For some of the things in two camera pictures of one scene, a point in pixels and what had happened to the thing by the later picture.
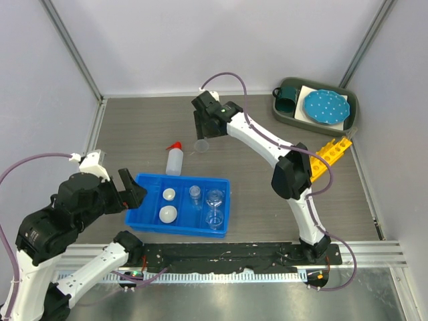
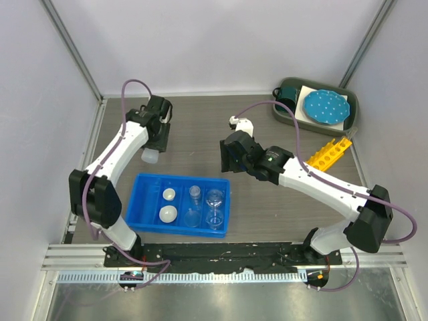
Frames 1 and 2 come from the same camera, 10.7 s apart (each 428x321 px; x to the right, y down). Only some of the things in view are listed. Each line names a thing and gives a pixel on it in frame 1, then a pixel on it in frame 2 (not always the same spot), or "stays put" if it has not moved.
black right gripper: [201, 132] -> [227, 157]
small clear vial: [195, 196] stays put
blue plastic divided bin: [182, 205] stays put
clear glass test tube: [352, 132] stays put
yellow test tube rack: [332, 152] stays put
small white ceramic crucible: [168, 194] stays put
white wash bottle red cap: [174, 159] -> [150, 156]
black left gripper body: [111, 200] -> [158, 142]
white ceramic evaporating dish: [168, 214] stays put
